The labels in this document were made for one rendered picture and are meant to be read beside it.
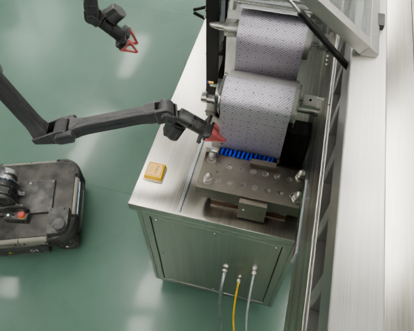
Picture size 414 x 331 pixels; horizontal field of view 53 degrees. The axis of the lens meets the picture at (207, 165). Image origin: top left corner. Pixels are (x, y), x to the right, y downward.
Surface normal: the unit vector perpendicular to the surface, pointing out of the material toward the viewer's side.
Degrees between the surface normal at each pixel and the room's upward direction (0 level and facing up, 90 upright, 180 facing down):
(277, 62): 92
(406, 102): 0
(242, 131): 90
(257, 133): 90
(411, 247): 0
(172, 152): 0
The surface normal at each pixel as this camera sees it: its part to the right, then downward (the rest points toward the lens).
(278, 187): 0.00, -0.58
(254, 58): -0.25, 0.81
